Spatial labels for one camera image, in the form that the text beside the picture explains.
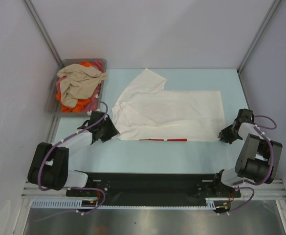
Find white Coca-Cola t-shirt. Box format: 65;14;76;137
111;69;225;142

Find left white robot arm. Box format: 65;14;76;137
27;111;119;196

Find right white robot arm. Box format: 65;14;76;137
212;109;283;196

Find grey plastic tray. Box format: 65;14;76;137
44;58;108;117

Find beige t-shirt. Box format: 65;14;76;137
57;64;107;108

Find pink t-shirt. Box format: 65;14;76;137
56;60;104;113

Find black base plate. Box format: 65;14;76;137
66;171;242;206

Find white slotted cable duct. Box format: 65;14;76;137
31;198;229;210

